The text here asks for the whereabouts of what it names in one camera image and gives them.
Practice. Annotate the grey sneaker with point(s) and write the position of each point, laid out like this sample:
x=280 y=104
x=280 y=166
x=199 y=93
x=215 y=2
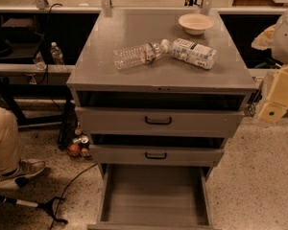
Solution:
x=26 y=170

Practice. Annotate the red apple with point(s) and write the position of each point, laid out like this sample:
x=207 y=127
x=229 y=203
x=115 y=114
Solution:
x=74 y=150

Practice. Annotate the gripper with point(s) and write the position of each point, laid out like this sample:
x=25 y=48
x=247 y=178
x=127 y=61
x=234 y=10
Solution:
x=286 y=40

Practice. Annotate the grey metal drawer cabinet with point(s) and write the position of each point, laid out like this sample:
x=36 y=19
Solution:
x=167 y=83

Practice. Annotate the khaki trouser leg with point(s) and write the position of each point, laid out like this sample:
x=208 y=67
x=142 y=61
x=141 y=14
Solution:
x=10 y=152

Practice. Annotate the beige paper bowl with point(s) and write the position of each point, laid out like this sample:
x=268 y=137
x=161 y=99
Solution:
x=195 y=23

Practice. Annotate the small upright water bottle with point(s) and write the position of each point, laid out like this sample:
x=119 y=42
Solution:
x=56 y=53

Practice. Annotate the clear plastic water bottle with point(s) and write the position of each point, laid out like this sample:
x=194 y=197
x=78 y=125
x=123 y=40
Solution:
x=137 y=55

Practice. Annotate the grey bottom drawer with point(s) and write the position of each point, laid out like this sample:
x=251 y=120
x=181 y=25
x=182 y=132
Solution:
x=141 y=197

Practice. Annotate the labelled plastic water bottle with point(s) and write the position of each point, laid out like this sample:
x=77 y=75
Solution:
x=190 y=52

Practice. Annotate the grey drawer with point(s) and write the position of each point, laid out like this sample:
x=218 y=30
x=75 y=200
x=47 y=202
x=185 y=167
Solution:
x=162 y=156
x=159 y=122
x=141 y=197

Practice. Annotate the metal shelf rail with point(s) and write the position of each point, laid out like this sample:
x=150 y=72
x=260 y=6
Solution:
x=31 y=68

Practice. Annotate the grey middle drawer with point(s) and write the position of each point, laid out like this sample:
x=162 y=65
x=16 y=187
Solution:
x=162 y=156

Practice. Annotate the black white grabber stick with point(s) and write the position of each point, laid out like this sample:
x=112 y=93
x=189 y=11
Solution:
x=47 y=207

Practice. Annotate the grey top drawer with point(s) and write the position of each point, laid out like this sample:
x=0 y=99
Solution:
x=159 y=122

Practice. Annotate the silver can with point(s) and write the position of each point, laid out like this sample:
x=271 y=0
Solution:
x=81 y=140

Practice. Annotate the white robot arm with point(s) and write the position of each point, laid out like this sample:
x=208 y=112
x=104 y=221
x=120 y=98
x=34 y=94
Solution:
x=275 y=38

